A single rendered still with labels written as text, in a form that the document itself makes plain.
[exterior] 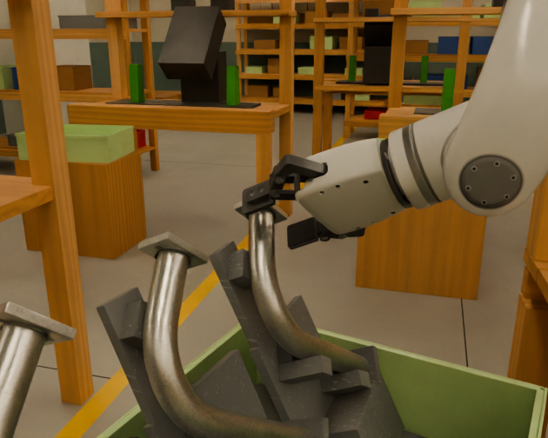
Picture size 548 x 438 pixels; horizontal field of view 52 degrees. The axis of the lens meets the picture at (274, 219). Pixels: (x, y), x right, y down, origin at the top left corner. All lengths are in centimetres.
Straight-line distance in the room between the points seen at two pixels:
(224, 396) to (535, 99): 41
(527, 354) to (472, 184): 107
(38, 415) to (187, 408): 193
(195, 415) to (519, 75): 38
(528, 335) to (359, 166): 100
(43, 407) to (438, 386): 189
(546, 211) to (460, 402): 67
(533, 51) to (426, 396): 50
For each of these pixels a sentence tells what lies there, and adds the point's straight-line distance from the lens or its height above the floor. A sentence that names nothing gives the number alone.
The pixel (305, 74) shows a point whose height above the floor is 70.
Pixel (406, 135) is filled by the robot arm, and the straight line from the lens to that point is 56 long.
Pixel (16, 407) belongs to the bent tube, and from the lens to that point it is 42.
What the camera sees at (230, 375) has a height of 102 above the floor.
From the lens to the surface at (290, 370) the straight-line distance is 67.
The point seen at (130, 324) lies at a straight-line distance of 53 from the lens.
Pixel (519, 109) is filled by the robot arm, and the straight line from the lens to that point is 46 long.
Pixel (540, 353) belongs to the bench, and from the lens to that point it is 152.
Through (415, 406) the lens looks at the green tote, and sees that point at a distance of 83.
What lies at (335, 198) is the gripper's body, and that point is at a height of 121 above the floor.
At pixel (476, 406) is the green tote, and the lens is 81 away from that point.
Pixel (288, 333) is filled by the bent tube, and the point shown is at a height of 106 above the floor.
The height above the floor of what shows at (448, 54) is 114.
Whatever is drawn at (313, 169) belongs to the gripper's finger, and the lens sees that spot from 57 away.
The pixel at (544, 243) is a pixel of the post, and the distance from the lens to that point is 141.
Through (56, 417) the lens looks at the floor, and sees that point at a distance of 240.
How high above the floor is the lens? 137
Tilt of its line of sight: 18 degrees down
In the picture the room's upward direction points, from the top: straight up
